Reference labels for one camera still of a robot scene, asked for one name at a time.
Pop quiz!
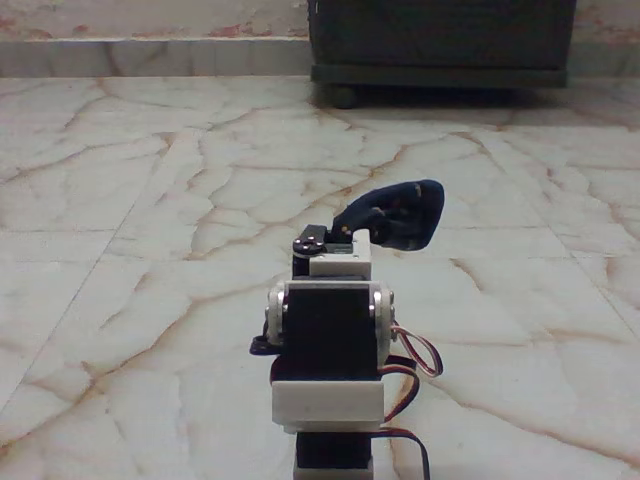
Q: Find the dark blue patterned sock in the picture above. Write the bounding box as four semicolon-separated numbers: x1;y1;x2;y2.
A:
331;177;446;252

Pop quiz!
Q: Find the black caster wheel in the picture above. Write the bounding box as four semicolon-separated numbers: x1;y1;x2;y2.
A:
332;85;358;111

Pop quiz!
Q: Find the dark wooden cabinet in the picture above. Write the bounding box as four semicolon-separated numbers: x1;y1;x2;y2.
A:
307;0;576;90

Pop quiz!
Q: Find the dark red servo cable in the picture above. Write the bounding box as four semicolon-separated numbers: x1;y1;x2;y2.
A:
378;352;422;427

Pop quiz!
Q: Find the red and white servo cable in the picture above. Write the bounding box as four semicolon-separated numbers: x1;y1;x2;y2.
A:
391;323;446;380

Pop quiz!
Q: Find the black and red servo cable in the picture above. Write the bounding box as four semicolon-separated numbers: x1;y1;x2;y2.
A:
377;427;434;480

